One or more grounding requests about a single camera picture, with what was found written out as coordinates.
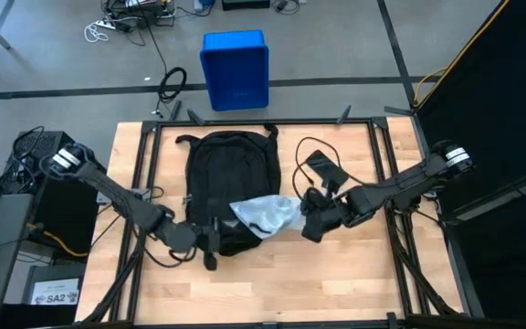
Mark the black computer tower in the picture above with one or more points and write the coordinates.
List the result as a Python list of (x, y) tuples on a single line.
[(62, 210)]

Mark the white power strip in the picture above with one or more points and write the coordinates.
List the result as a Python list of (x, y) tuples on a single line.
[(108, 24)]

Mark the black table frame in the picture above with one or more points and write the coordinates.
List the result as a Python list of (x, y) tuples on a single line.
[(263, 122)]

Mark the black partition panel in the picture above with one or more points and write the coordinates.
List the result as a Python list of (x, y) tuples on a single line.
[(496, 91)]

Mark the white mesh bag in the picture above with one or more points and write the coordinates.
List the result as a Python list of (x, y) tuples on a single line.
[(267, 212)]

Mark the floor electronics box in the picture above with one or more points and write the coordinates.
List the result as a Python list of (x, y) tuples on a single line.
[(144, 7)]

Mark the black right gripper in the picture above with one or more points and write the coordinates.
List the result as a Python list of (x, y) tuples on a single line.
[(324, 215)]

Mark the black backpack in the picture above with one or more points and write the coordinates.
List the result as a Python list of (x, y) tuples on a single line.
[(231, 169)]

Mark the blue plastic bin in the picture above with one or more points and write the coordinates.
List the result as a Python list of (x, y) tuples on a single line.
[(235, 68)]

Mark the small silver hub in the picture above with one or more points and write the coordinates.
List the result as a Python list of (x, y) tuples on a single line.
[(108, 197)]

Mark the flat black floor box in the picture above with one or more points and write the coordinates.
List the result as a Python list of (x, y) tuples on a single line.
[(245, 4)]

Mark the black smartphone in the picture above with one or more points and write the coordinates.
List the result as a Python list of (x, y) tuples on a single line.
[(324, 166)]

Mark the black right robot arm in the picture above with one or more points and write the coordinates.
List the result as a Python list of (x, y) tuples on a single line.
[(404, 183)]

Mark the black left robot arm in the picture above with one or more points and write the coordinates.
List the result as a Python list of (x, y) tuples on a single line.
[(117, 194)]

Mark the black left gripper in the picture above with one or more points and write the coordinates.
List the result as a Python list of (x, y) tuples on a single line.
[(211, 237)]

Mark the black box with SA2 label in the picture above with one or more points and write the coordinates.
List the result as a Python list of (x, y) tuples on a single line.
[(55, 292)]

